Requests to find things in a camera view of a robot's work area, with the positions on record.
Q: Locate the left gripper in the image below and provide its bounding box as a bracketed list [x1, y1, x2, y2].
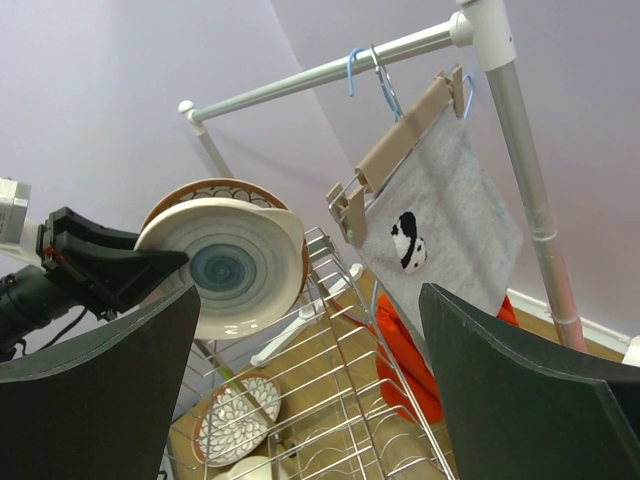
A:
[37, 207, 188, 320]

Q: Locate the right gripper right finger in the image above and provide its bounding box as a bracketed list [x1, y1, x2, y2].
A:
[419, 284, 639, 479]

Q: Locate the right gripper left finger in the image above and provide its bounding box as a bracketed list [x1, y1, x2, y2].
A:
[1, 287, 200, 479]

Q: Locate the grey swirl ceramic plate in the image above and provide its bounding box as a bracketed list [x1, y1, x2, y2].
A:
[135, 198, 305, 340]

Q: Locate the floral brown rim plate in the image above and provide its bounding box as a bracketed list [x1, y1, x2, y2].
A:
[141, 178, 311, 296]
[192, 373, 282, 468]

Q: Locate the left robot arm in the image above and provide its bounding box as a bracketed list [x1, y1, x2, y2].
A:
[1, 207, 189, 361]

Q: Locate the steel two-tier dish rack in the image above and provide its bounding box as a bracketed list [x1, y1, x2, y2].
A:
[161, 228, 457, 479]

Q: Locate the orange garment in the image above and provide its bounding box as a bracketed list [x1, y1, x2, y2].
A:
[372, 292, 521, 426]

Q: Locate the white divided plate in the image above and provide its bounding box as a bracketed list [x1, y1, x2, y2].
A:
[214, 455, 290, 480]

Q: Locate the grey towel with panda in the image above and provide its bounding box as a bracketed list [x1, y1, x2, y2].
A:
[356, 109, 522, 335]

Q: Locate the beige clip hanger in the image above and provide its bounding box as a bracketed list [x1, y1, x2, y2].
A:
[326, 65, 465, 247]

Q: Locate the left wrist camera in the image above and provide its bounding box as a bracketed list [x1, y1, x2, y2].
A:
[0, 178, 41, 266]

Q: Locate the white clothes rail frame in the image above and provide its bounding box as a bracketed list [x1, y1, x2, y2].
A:
[177, 0, 640, 371]

